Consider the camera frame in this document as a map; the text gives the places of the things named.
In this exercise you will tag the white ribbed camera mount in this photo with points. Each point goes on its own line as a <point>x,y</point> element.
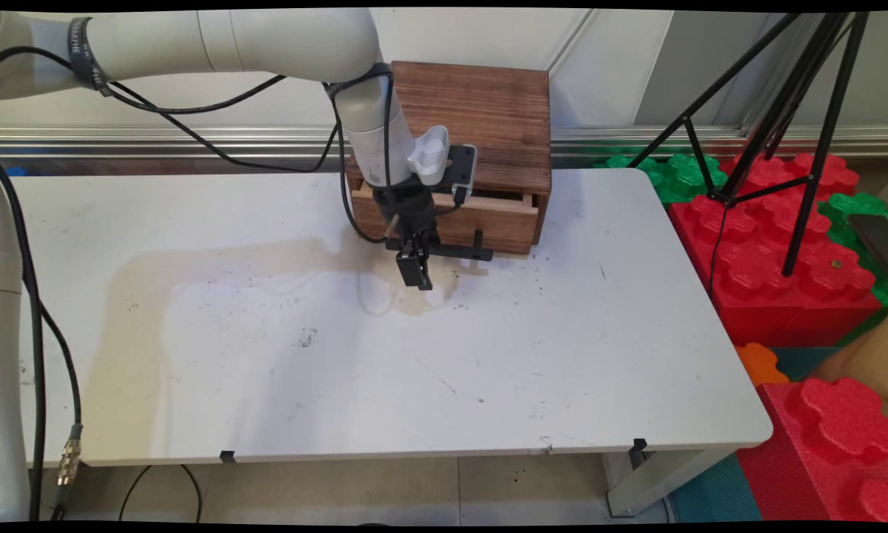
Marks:
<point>429,155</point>

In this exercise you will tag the brown wooden drawer cabinet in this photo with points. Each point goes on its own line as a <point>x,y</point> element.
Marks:
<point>481,118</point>

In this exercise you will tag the blue foam piece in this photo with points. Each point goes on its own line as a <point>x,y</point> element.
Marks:
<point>15,171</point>

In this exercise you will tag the aluminium wall rail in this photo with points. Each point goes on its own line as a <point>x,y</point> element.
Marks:
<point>118,141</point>

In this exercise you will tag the green foam block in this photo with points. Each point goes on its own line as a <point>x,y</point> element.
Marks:
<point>851,222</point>
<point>677,175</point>

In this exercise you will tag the large red foam block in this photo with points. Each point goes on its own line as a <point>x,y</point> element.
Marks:
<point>777,259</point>

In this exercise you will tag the black camera tripod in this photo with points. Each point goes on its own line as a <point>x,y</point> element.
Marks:
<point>780,111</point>

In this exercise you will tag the flat black device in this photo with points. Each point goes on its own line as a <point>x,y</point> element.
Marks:
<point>875,238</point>

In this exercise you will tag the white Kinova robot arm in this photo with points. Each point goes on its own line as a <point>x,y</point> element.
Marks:
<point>266,41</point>

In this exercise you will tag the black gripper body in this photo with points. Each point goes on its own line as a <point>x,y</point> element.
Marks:
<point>412,211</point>

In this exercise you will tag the orange foam block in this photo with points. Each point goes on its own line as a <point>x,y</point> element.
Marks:
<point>760,364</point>

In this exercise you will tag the black table edge clip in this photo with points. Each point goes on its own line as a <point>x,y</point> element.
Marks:
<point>227,456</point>
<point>638,450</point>

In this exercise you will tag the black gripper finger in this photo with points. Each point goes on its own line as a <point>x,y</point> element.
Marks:
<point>424,270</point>
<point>406,266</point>

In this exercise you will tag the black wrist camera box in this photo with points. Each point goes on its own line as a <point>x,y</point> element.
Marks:
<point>461,169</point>

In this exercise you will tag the teal foam mat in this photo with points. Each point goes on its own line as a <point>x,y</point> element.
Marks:
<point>714,492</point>

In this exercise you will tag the white table leg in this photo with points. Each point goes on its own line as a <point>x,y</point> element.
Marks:
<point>658,481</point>

